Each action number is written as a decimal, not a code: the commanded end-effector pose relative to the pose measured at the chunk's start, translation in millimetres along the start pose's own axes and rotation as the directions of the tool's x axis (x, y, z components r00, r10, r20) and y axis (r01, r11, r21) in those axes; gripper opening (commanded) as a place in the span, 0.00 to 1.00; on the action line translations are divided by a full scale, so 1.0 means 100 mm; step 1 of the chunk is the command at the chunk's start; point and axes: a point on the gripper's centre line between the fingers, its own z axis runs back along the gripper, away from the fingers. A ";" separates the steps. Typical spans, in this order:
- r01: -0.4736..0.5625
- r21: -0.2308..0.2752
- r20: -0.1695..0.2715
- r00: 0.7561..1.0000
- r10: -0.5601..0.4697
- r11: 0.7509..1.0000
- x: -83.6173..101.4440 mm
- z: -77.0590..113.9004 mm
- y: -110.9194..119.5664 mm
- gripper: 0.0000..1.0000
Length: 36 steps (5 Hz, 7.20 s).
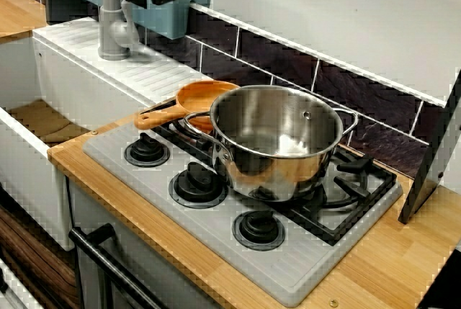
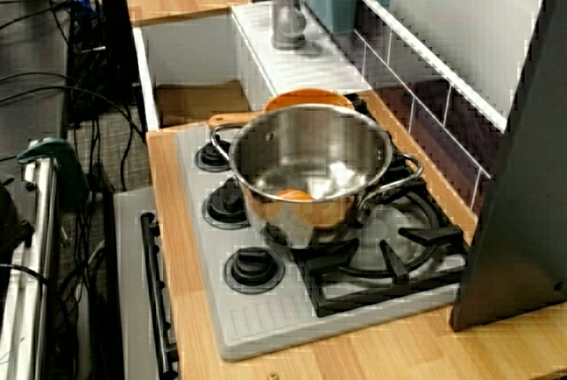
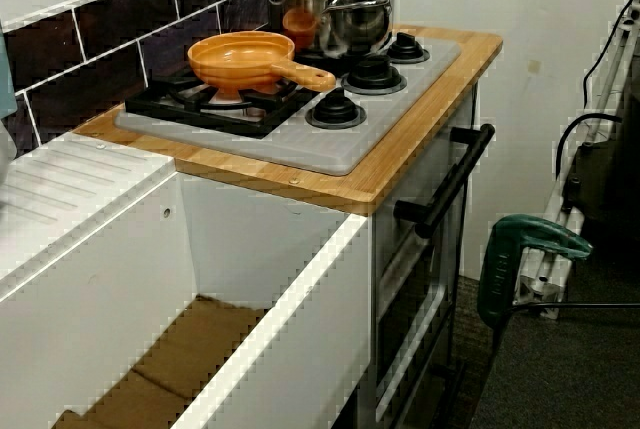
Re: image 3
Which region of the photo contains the orange plastic frying pan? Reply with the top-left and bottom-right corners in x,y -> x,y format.
187,31 -> 337,100

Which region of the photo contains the stainless steel pot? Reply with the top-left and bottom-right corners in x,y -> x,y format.
259,0 -> 402,58

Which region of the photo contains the grey stove top panel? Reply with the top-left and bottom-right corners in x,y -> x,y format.
114,36 -> 462,176

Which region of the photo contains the black stove knob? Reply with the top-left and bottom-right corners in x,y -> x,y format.
305,87 -> 368,130
341,54 -> 407,96
385,31 -> 431,65

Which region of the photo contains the white toy oven front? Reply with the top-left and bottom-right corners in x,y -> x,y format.
369,83 -> 481,429

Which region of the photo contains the wooden stove countertop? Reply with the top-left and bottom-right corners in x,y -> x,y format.
73,23 -> 503,215

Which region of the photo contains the black burner grate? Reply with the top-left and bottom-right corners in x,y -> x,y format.
124,33 -> 394,139

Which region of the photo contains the brown cardboard sheet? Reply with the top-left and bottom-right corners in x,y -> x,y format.
52,293 -> 271,429

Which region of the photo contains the green clamp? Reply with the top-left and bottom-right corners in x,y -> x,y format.
477,213 -> 595,325

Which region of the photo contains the dark tile backsplash panel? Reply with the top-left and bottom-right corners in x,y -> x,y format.
0,0 -> 326,155

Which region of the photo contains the white toy sink basin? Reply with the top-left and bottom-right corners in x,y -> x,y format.
0,131 -> 374,429

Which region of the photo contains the black equipment box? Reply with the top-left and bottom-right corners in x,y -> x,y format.
564,98 -> 640,260

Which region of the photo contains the teal box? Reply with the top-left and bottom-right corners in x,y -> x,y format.
0,33 -> 19,120

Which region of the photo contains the black oven door handle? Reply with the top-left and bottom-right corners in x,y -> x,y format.
393,122 -> 496,239

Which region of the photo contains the aluminium frame rail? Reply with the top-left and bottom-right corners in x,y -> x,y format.
514,0 -> 640,320

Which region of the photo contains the black cable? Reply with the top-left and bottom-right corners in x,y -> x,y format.
555,112 -> 624,185
582,0 -> 640,106
492,301 -> 640,350

